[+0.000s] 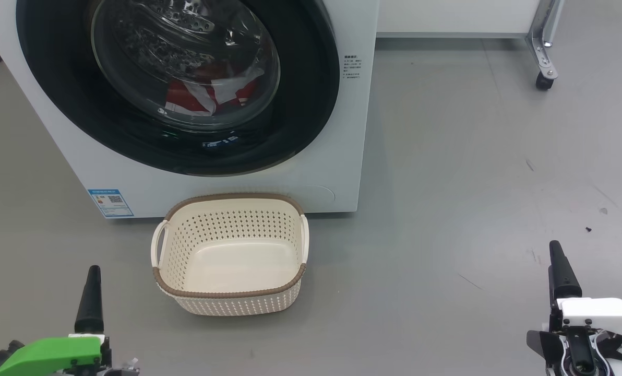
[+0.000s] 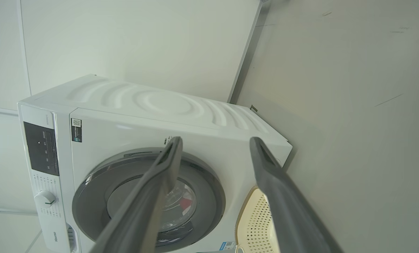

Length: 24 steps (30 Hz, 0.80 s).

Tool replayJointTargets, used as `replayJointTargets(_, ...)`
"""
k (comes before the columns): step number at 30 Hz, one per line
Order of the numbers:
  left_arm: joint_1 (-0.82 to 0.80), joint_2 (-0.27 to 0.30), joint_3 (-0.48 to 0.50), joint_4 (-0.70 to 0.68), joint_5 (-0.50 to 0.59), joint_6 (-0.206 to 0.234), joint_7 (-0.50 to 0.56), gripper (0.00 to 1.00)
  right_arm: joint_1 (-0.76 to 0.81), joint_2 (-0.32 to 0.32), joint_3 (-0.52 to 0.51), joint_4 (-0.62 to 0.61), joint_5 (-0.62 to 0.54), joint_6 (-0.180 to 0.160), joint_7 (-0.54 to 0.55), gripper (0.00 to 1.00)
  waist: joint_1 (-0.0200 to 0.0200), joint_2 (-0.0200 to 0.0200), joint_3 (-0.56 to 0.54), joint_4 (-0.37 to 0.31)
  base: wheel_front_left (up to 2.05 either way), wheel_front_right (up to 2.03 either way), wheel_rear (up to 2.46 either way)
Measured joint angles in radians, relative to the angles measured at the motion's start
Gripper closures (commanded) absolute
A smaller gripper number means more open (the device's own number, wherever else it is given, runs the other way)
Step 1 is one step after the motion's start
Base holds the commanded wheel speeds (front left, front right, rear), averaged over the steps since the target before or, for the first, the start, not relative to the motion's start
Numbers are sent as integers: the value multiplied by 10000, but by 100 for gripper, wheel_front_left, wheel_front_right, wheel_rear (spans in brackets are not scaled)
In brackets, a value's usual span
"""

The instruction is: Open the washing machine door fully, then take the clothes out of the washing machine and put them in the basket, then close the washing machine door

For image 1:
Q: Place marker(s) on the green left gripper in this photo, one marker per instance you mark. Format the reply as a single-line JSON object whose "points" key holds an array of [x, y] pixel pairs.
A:
{"points": [[55, 355]]}

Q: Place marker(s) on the white partition panel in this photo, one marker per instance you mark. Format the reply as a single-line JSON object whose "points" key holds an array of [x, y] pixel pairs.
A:
{"points": [[446, 15]]}

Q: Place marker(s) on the blue energy label sticker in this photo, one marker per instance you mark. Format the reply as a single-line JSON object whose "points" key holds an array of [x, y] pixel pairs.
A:
{"points": [[111, 202]]}

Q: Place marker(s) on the cream perforated laundry basket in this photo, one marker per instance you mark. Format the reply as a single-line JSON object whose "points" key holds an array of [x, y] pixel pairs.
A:
{"points": [[232, 261]]}

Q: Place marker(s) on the red and white garment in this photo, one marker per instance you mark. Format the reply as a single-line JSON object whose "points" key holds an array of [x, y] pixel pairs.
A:
{"points": [[186, 99]]}

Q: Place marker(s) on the dark round glass washer door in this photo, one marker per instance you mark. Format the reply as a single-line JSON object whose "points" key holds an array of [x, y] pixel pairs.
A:
{"points": [[311, 104]]}

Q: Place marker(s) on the white front-load washing machine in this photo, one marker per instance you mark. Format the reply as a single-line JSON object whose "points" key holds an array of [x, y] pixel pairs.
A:
{"points": [[342, 156]]}

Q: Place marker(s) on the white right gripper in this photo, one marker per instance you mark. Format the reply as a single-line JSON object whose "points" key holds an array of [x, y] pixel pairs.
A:
{"points": [[603, 313]]}

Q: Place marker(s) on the printed text notice sticker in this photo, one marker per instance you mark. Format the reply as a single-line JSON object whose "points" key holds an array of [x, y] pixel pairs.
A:
{"points": [[351, 67]]}

